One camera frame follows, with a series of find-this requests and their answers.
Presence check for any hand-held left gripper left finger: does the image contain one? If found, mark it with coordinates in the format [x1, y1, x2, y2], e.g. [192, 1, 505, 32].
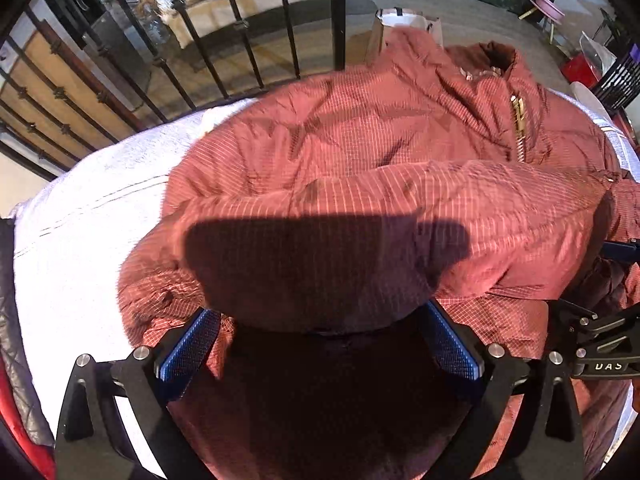
[54, 307, 223, 480]

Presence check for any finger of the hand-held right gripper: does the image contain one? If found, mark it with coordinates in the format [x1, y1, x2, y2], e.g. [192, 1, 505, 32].
[549, 299, 640, 356]
[601, 240, 640, 264]

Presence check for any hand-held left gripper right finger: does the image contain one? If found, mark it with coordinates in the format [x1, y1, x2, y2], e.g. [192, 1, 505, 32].
[425, 299, 586, 480]

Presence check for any maroon puffer jacket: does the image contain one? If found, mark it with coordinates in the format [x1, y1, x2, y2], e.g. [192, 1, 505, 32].
[117, 27, 640, 480]

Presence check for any blue plaid blanket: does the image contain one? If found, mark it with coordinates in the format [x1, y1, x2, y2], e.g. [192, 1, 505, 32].
[10, 82, 640, 480]

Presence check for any white round stool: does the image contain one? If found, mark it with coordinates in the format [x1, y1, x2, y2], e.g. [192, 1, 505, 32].
[570, 81, 613, 121]

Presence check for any folded black quilted jacket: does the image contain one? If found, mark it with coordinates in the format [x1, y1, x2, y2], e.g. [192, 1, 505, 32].
[0, 220, 56, 448]

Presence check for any black slatted chair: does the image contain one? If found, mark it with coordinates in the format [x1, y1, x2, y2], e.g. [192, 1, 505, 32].
[592, 45, 640, 111]

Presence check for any folded red jacket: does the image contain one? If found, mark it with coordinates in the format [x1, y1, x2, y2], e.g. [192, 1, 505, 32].
[0, 370, 56, 480]

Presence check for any red box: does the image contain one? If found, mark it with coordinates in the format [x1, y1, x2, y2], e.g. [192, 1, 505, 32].
[560, 55, 598, 83]

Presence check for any pink stool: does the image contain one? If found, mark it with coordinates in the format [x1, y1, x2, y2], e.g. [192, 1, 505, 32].
[517, 0, 566, 43]

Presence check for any white paper bag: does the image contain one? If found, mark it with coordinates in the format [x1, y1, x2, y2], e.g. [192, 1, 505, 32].
[370, 6, 443, 56]

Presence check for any glass jar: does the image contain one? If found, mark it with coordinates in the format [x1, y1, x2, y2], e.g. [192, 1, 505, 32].
[132, 0, 173, 46]

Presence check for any black metal railing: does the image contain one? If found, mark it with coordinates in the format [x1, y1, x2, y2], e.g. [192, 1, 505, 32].
[0, 0, 351, 181]

